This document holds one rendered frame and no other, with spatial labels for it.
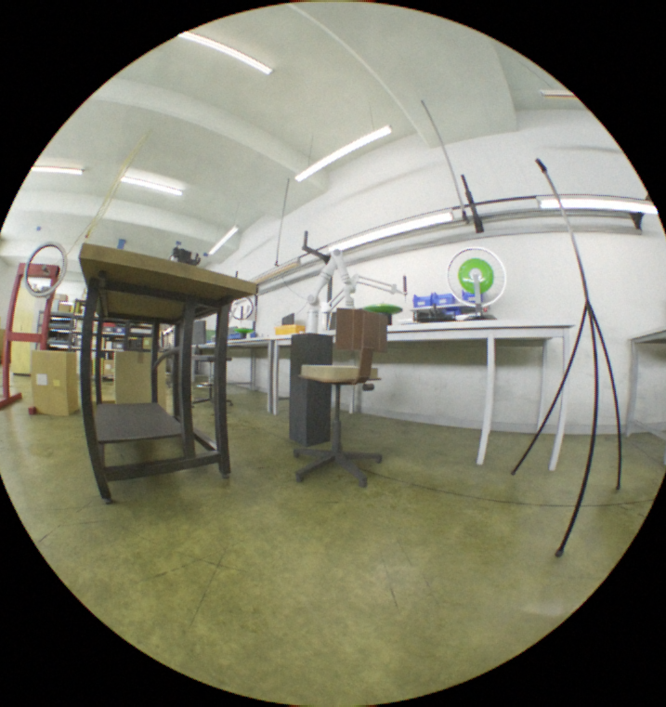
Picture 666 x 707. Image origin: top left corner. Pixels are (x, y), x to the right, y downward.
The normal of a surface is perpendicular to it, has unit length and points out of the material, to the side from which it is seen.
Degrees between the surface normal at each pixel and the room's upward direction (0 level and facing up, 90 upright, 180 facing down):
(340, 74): 180
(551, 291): 90
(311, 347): 90
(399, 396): 90
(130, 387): 90
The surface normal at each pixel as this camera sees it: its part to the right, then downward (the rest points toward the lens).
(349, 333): 0.22, -0.03
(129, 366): 0.81, 0.00
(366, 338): 0.50, 0.04
